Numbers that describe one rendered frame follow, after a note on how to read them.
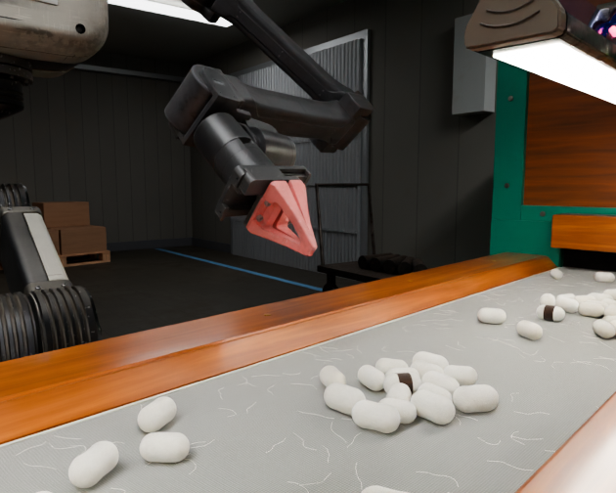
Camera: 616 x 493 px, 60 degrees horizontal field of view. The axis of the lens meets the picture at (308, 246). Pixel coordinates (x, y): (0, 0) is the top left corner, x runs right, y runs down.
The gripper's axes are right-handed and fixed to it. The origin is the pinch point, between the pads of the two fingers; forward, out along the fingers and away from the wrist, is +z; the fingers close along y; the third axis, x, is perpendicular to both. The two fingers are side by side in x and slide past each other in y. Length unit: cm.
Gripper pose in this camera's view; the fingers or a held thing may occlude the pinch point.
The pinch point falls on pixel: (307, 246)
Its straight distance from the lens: 54.2
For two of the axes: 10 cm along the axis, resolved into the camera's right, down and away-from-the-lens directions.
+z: 5.7, 6.9, -4.5
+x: -4.5, 7.1, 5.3
